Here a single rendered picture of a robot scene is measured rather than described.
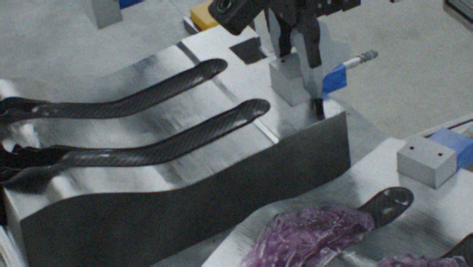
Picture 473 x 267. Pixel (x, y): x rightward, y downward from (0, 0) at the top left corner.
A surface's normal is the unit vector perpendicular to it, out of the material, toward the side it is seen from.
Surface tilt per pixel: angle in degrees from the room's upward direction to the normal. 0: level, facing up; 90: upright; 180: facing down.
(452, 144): 0
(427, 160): 0
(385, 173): 0
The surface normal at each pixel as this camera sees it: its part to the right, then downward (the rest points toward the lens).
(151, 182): 0.22, -0.87
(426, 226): -0.14, -0.79
